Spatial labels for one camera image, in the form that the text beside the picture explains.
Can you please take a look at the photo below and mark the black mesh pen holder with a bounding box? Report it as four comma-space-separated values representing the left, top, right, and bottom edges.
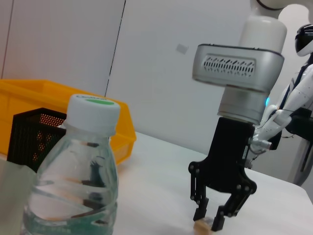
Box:
6, 107, 68, 173

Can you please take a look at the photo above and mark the yellow plastic storage bin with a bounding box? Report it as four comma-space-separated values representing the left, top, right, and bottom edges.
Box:
0, 78, 137, 165

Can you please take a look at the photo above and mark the clear green-label water bottle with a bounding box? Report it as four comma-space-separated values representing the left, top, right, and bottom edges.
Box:
23, 94, 121, 235

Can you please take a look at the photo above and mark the beige eraser with barcode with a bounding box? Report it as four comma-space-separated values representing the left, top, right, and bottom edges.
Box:
193, 217, 212, 233

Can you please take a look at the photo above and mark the white humanoid robot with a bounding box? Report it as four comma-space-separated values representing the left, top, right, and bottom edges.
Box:
254, 23, 313, 187

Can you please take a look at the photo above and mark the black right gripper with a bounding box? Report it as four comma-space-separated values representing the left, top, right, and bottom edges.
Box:
188, 117, 258, 232

